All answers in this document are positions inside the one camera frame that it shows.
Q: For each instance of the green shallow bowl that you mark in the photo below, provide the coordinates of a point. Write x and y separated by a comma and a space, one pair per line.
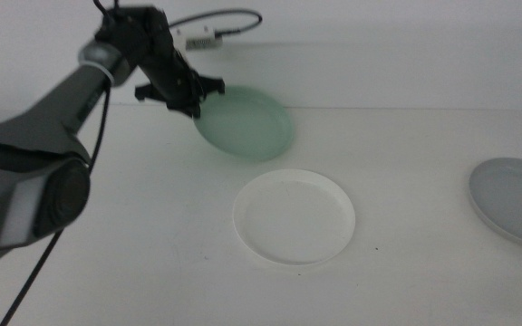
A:
247, 122

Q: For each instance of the grey shallow bowl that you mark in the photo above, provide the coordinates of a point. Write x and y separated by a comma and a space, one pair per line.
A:
515, 201

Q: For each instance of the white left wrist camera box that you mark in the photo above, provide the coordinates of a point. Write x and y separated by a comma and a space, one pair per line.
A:
200, 41

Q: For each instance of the white shallow bowl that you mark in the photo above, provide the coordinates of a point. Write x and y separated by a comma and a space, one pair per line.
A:
295, 217

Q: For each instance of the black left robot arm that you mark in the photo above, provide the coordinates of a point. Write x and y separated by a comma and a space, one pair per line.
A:
30, 149

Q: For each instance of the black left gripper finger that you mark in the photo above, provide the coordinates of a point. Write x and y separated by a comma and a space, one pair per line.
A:
186, 111

